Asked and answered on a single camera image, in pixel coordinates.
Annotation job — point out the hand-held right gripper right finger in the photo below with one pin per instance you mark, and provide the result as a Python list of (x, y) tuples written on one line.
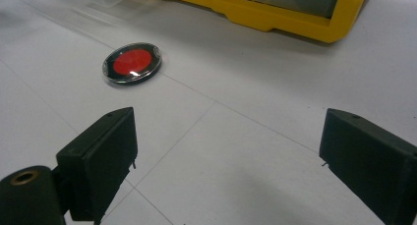
[(370, 162)]

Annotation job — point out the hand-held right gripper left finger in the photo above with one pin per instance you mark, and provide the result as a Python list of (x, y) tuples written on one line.
[(98, 159)]

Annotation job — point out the round red and black badge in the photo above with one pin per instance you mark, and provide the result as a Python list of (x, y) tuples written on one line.
[(132, 62)]

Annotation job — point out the yellow plastic organizer box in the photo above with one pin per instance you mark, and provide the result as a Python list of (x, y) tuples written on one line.
[(262, 12)]

